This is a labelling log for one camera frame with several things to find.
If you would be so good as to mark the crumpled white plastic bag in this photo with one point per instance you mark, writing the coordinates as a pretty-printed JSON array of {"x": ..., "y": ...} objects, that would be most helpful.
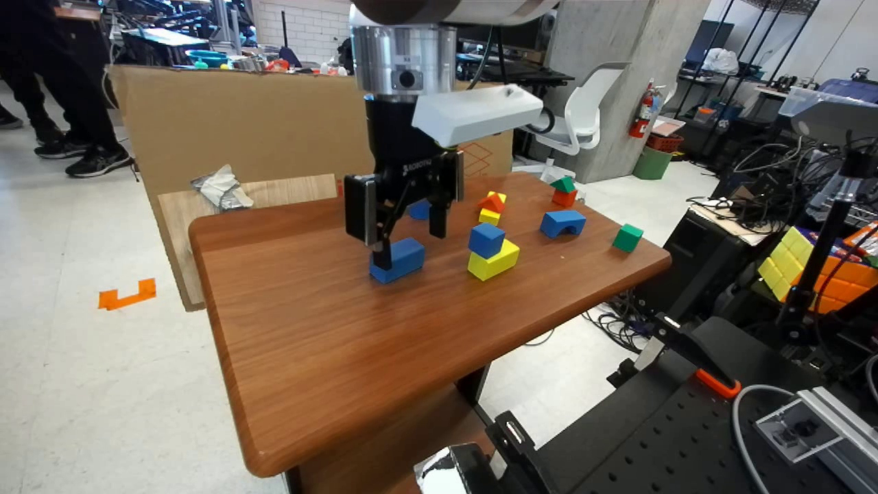
[{"x": 222, "y": 188}]

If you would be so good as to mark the white office chair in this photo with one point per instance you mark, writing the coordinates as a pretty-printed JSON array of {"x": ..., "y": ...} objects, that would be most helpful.
[{"x": 584, "y": 110}]

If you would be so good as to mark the blue rectangular foam block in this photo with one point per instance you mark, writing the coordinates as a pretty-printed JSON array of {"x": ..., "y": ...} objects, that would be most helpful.
[{"x": 401, "y": 258}]

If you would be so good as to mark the blue foam pillar block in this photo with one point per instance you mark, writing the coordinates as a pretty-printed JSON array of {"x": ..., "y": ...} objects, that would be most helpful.
[{"x": 417, "y": 212}]

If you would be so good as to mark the short yellow foam block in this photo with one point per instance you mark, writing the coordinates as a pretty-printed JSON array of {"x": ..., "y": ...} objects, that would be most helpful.
[{"x": 495, "y": 265}]

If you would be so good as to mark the yellow orange foam stack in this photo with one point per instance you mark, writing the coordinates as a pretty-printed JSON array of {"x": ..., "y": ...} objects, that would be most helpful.
[{"x": 812, "y": 271}]

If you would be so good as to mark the green foam cube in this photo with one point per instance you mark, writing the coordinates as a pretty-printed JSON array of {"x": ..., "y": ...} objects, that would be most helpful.
[{"x": 627, "y": 239}]

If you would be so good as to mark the aluminum extrusion bracket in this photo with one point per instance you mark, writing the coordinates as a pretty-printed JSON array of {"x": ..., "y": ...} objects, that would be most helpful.
[{"x": 823, "y": 435}]

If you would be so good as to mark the red cube on yellow block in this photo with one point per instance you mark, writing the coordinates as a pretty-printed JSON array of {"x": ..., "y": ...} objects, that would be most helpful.
[{"x": 495, "y": 201}]

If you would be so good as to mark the wooden table pedestal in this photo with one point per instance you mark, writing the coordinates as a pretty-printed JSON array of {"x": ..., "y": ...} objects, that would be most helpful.
[{"x": 385, "y": 453}]

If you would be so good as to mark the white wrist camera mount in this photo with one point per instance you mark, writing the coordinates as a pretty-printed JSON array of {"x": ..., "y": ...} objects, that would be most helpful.
[{"x": 476, "y": 110}]

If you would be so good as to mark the black perforated breadboard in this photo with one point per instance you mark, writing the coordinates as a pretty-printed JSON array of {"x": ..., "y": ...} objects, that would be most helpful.
[{"x": 667, "y": 439}]

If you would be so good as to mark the green block on red block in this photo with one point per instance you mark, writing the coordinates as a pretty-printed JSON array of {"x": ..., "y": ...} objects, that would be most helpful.
[{"x": 562, "y": 186}]

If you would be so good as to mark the black orange bar clamp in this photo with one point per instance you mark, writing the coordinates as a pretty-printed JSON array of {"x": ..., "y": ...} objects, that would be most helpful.
[{"x": 700, "y": 372}]

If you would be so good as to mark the black tripod pole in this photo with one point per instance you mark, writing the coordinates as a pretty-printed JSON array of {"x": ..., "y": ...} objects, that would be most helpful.
[{"x": 819, "y": 256}]

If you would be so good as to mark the green bin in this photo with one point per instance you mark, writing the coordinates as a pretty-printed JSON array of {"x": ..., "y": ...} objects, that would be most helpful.
[{"x": 650, "y": 162}]

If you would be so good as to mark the red block under green block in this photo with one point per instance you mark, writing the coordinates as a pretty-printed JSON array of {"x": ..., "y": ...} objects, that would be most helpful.
[{"x": 565, "y": 199}]

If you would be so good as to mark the blue foam cube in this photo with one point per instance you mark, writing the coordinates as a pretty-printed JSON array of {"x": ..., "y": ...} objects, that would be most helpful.
[{"x": 487, "y": 239}]

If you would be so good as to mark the blue foam arch block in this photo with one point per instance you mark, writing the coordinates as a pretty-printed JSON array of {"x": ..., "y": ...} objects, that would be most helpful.
[{"x": 562, "y": 224}]

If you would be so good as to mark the large printed cardboard box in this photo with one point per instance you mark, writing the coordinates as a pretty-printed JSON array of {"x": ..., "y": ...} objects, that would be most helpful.
[{"x": 255, "y": 125}]

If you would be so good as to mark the person in black trousers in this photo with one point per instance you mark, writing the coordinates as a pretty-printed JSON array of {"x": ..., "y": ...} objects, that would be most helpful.
[{"x": 78, "y": 92}]

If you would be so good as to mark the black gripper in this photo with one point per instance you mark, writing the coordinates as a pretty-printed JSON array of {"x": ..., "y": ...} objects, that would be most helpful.
[{"x": 396, "y": 138}]

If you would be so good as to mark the robot arm with silver flange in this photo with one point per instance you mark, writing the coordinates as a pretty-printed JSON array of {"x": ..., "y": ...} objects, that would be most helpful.
[{"x": 407, "y": 57}]

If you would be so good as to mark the long yellow foam block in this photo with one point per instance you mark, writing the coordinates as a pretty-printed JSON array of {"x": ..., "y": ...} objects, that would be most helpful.
[{"x": 488, "y": 219}]

